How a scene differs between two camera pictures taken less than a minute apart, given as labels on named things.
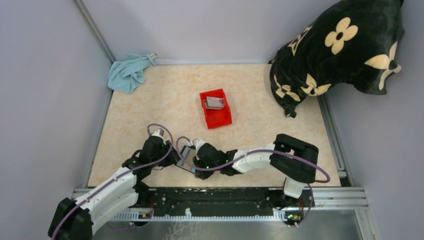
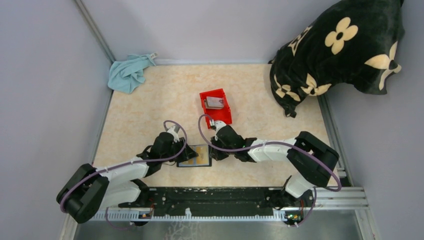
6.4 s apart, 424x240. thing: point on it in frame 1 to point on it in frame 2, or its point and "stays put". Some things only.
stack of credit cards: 214,103 stays put
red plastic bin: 216,117 stays put
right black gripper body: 201,163 to 220,155
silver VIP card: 215,102 stays put
